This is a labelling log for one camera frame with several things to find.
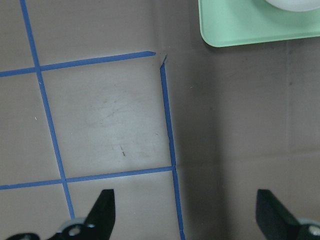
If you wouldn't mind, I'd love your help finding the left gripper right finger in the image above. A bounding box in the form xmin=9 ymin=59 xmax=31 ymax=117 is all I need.
xmin=255 ymin=189 xmax=320 ymax=240

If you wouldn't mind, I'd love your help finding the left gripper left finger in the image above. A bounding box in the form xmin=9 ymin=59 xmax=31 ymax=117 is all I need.
xmin=4 ymin=188 xmax=116 ymax=240

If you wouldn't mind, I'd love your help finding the white round plate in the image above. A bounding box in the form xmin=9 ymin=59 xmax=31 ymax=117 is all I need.
xmin=265 ymin=0 xmax=320 ymax=12

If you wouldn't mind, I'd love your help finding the light green tray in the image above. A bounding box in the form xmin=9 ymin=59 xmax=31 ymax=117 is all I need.
xmin=198 ymin=0 xmax=320 ymax=48

